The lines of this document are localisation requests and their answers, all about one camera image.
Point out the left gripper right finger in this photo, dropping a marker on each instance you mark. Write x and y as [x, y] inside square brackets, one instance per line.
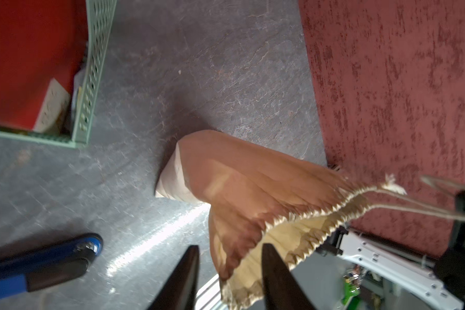
[281, 290]

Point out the blue black stapler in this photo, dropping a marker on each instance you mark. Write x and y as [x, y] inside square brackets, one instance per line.
[50, 265]

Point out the green plastic file rack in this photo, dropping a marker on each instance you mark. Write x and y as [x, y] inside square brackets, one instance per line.
[77, 123]

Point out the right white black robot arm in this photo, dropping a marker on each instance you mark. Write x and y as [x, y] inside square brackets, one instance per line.
[441, 287]

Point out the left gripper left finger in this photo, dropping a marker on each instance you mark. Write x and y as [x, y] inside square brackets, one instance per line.
[179, 291]

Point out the red folder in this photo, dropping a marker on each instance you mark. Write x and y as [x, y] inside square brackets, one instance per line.
[42, 44]

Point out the beige drawstring cloth bag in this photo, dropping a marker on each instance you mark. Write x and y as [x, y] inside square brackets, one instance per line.
[261, 196]

